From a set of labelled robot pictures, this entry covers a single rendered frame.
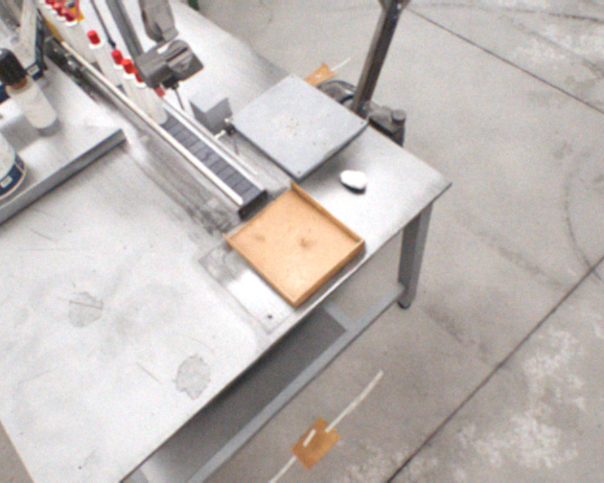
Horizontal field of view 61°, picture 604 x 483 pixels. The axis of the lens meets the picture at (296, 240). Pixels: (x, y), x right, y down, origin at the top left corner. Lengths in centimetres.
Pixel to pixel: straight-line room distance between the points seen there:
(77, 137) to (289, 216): 78
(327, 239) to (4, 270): 95
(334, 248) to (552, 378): 116
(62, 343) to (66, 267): 24
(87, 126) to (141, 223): 44
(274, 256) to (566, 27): 262
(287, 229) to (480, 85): 190
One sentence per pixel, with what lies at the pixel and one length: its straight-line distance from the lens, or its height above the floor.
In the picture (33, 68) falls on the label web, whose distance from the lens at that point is 209.
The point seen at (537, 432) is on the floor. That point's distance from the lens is 219.
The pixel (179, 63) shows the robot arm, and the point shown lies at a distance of 126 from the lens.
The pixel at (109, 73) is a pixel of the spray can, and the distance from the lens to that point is 195.
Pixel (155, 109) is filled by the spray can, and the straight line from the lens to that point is 174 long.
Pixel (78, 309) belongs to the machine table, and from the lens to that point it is 154.
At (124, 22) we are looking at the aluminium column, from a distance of 206.
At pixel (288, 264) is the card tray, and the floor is 83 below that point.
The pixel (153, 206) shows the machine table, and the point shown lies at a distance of 163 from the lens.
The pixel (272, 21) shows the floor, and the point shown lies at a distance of 363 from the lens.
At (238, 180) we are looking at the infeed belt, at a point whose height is 88.
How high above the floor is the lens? 205
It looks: 58 degrees down
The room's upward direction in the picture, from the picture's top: 12 degrees counter-clockwise
